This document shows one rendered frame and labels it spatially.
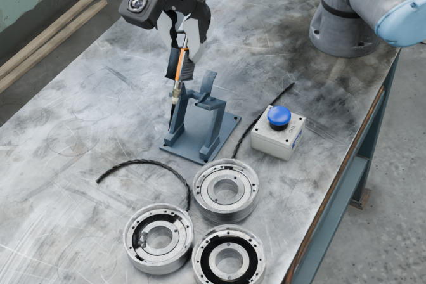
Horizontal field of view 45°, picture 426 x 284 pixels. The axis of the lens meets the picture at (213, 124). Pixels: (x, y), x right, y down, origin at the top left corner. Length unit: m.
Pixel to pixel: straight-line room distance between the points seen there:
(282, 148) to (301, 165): 0.05
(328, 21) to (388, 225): 0.91
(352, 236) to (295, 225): 0.95
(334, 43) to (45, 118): 0.59
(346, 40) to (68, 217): 0.62
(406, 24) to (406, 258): 1.01
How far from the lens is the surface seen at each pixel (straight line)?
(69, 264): 0.84
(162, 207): 0.81
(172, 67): 0.78
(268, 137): 0.87
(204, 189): 0.83
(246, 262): 0.76
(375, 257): 1.75
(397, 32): 0.91
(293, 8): 1.23
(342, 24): 1.07
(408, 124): 2.11
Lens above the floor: 1.50
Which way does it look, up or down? 47 degrees down
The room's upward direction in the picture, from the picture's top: 5 degrees counter-clockwise
